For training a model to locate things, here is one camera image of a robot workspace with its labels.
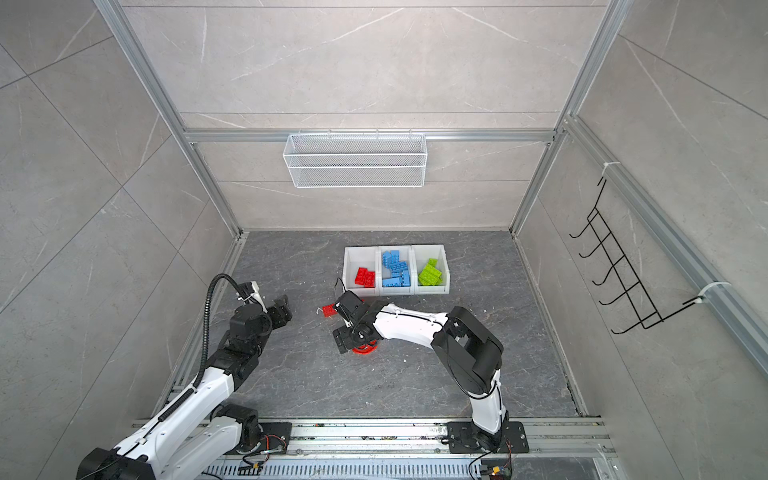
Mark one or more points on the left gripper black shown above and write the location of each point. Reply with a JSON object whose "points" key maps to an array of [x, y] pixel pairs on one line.
{"points": [[279, 312]]}

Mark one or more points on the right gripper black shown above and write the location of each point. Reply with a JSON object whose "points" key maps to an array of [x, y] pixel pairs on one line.
{"points": [[342, 340]]}

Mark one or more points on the red arch lego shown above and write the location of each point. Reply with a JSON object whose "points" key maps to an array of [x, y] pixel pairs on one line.
{"points": [[366, 348]]}

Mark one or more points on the red lego brick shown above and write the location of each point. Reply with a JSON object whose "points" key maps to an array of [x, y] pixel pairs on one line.
{"points": [[329, 310], [362, 278], [370, 279]]}

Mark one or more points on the red lego brick bottom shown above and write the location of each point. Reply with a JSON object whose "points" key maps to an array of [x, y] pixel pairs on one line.
{"points": [[370, 279]]}

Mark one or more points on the blue lego brick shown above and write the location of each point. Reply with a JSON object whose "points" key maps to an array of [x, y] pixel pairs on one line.
{"points": [[401, 280], [399, 270], [391, 260]]}

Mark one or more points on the blue lego brick top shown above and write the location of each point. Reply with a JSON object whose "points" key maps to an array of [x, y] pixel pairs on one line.
{"points": [[399, 270]]}

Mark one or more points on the white three-compartment bin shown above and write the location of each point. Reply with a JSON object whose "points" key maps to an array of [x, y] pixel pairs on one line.
{"points": [[416, 256]]}

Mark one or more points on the green lego brick bottom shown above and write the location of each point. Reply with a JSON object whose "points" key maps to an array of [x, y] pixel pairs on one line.
{"points": [[430, 275]]}

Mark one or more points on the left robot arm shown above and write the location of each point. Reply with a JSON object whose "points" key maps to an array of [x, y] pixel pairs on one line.
{"points": [[199, 425]]}

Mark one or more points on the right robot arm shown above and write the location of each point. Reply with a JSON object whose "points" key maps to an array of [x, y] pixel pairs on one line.
{"points": [[470, 353]]}

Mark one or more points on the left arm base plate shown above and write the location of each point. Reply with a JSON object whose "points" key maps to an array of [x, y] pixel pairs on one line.
{"points": [[265, 438]]}

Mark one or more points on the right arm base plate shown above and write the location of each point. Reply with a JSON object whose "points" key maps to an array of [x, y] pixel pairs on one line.
{"points": [[465, 438]]}

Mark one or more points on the white wire mesh basket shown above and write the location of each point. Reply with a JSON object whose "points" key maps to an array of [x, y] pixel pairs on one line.
{"points": [[346, 160]]}

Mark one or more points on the aluminium front rail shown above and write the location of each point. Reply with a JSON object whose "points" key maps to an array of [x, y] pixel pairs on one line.
{"points": [[414, 448]]}

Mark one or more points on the black wire hook rack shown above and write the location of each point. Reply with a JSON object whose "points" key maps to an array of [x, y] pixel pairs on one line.
{"points": [[621, 270]]}

